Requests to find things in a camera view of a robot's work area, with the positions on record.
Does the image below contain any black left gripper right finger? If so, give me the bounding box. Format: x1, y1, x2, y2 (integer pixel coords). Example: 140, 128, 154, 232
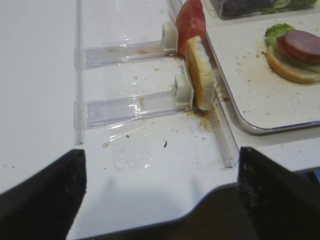
237, 147, 320, 240

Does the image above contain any tomato slice on stack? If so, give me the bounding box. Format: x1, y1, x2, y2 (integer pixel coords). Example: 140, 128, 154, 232
276, 36, 302, 60

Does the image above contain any green lettuce leaf on stack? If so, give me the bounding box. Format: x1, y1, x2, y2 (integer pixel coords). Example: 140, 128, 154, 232
265, 23, 320, 73

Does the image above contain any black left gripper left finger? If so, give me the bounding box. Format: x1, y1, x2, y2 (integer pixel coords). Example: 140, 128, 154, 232
0, 149, 87, 240

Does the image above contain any white pusher block near tomato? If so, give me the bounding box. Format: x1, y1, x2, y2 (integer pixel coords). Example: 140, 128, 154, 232
161, 21, 179, 52

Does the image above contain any clear rail track for tomato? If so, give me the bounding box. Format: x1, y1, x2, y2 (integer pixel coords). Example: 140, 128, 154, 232
74, 41, 177, 70

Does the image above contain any tomato slice on left rack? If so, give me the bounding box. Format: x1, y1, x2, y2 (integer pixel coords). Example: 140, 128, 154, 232
175, 0, 206, 56

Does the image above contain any bottom bun on tray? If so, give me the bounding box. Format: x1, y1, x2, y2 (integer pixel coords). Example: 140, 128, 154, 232
266, 45, 320, 84

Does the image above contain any bread slice on left rack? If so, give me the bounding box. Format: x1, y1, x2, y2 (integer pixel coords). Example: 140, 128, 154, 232
185, 35, 217, 111

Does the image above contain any white pusher block near bread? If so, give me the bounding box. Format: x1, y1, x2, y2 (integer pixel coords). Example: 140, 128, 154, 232
173, 72, 194, 108

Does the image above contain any clear rail track for bread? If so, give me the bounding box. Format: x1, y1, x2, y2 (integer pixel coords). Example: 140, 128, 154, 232
74, 90, 194, 130

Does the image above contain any clear plastic vegetable container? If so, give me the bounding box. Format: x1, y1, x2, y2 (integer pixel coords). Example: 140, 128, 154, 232
203, 0, 320, 20

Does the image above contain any sausage slice on stack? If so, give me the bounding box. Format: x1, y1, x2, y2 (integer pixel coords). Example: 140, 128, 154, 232
284, 30, 320, 64

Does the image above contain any white metal tray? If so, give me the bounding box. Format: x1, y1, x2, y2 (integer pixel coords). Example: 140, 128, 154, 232
205, 9, 320, 134

